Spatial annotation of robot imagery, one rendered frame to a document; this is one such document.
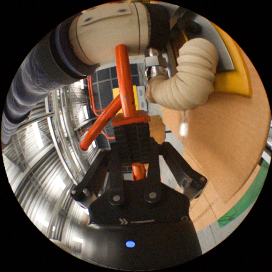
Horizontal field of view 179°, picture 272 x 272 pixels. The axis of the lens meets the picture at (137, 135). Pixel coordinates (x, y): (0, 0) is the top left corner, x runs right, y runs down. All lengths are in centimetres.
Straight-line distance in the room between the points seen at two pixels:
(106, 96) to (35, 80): 1089
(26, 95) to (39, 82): 8
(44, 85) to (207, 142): 33
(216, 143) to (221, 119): 4
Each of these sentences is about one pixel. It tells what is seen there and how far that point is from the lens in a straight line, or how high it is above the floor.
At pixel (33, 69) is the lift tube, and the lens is 22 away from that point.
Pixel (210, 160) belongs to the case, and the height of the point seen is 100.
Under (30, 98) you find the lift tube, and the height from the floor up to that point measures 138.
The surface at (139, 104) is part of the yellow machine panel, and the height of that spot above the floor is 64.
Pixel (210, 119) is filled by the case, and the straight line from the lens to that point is 17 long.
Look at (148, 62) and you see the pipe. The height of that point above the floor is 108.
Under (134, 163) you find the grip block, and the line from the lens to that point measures 17.
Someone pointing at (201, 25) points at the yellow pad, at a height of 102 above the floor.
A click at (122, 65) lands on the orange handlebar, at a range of 16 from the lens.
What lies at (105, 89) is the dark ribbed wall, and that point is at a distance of 1114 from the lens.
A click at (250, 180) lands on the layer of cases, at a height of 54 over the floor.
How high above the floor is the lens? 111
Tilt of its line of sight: level
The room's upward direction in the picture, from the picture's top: 98 degrees counter-clockwise
